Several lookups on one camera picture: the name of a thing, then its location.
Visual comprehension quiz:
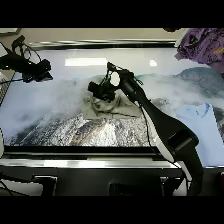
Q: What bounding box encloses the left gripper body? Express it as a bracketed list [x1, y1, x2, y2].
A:
[21, 58, 54, 84]

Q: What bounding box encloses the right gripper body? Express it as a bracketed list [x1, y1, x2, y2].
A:
[87, 80, 117, 102]

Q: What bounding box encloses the grey garment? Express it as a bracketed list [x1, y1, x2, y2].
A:
[82, 89, 144, 120]

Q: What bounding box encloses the purple garment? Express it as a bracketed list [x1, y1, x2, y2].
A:
[173, 27, 224, 74]

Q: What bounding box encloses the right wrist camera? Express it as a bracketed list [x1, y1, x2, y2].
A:
[105, 61, 119, 76]

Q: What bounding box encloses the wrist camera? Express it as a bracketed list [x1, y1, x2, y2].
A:
[11, 34, 27, 53]
[105, 61, 119, 76]

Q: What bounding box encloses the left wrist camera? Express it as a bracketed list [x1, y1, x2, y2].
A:
[11, 34, 27, 53]

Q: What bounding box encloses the silver frame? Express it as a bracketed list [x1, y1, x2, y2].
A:
[0, 153, 188, 197]

